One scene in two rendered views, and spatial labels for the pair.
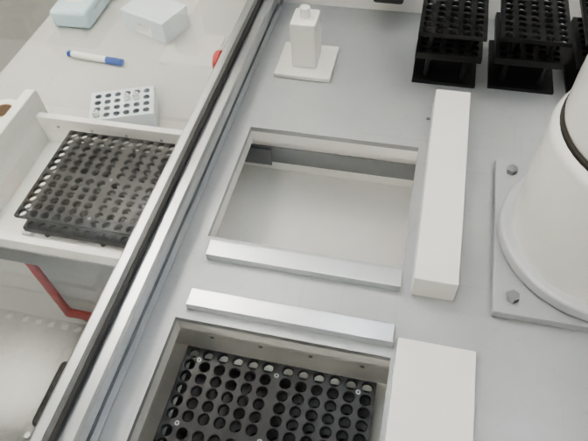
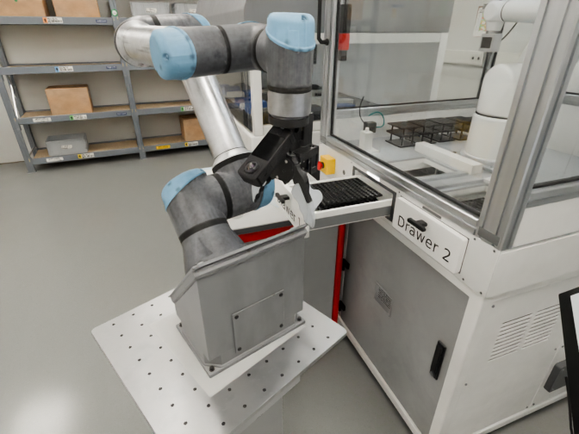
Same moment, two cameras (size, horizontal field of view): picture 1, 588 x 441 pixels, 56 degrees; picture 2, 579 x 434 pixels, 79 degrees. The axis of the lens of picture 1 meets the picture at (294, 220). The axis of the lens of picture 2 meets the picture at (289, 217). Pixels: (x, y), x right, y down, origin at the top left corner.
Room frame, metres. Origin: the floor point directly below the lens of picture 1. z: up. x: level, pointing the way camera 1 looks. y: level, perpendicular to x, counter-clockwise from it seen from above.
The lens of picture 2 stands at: (-0.25, 1.13, 1.41)
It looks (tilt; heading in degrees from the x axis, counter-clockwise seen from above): 28 degrees down; 323
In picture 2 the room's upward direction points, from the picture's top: straight up
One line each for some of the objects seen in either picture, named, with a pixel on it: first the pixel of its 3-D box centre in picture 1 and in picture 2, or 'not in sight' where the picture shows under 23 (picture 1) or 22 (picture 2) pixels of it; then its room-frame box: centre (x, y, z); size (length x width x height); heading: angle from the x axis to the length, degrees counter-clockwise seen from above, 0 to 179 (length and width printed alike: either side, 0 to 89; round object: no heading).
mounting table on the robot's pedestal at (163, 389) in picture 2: not in sight; (221, 347); (0.36, 0.88, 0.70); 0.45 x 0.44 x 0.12; 97
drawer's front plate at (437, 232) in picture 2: not in sight; (425, 232); (0.23, 0.25, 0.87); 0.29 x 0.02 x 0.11; 163
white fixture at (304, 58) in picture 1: (305, 36); not in sight; (0.75, -0.04, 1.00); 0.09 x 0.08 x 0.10; 73
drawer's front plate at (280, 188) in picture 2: not in sight; (290, 204); (0.63, 0.46, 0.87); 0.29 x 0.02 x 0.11; 163
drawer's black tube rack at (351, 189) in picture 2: not in sight; (341, 197); (0.57, 0.26, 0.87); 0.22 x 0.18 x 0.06; 73
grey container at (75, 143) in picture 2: not in sight; (68, 144); (4.61, 0.74, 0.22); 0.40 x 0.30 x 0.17; 77
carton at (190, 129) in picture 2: not in sight; (197, 127); (4.28, -0.75, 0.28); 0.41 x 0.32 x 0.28; 77
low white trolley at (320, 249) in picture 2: not in sight; (264, 258); (1.02, 0.33, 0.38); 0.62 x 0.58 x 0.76; 163
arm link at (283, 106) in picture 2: not in sight; (288, 102); (0.25, 0.75, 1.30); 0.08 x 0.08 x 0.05
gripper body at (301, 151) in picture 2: not in sight; (290, 146); (0.26, 0.74, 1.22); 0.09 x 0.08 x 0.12; 105
